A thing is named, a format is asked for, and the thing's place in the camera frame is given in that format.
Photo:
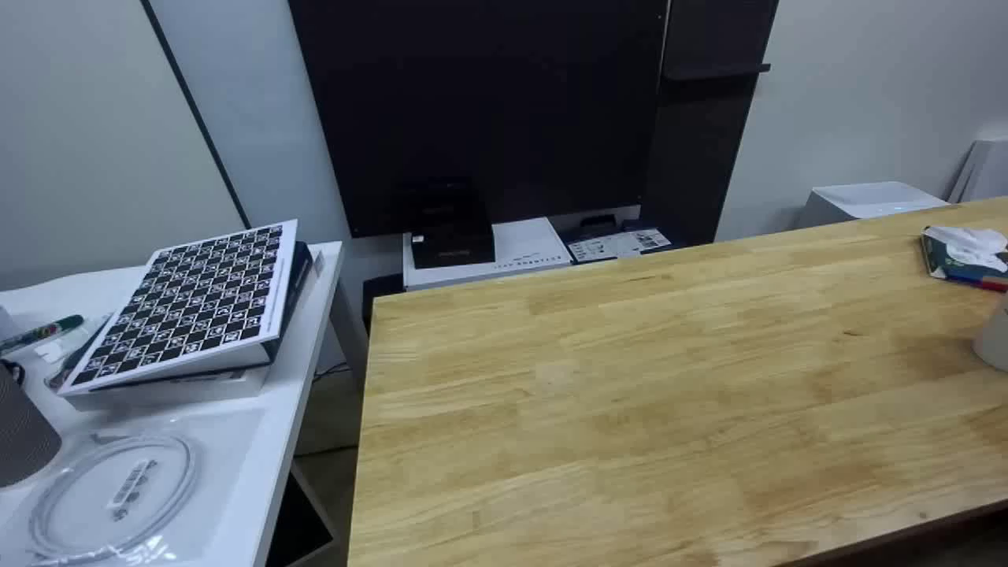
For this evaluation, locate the white box with black device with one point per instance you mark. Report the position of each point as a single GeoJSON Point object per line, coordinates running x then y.
{"type": "Point", "coordinates": [530, 248]}

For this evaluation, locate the black box device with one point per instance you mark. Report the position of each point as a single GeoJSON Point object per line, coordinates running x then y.
{"type": "Point", "coordinates": [451, 239]}

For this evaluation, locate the gray keypad device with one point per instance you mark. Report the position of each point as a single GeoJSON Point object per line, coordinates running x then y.
{"type": "Point", "coordinates": [617, 248]}

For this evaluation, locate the large black panel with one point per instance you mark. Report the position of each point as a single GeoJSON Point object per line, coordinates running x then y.
{"type": "Point", "coordinates": [472, 104]}

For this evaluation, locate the black shelf column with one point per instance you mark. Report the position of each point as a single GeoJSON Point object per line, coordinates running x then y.
{"type": "Point", "coordinates": [704, 136]}

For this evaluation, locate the white side table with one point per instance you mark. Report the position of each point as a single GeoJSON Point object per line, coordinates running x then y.
{"type": "Point", "coordinates": [284, 420]}

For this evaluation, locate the black white checkered calibration board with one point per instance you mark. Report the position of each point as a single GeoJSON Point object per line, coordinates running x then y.
{"type": "Point", "coordinates": [190, 304]}

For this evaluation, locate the green marker pen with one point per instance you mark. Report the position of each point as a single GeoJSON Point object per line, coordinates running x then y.
{"type": "Point", "coordinates": [48, 333]}

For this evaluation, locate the dark blue snack packet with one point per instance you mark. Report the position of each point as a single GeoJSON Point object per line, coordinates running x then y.
{"type": "Point", "coordinates": [964, 253]}

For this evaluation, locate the white draped cover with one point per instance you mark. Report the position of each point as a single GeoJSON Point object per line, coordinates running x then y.
{"type": "Point", "coordinates": [986, 167]}

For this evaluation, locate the dark gray rounded object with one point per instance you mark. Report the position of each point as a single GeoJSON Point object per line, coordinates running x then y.
{"type": "Point", "coordinates": [19, 429]}

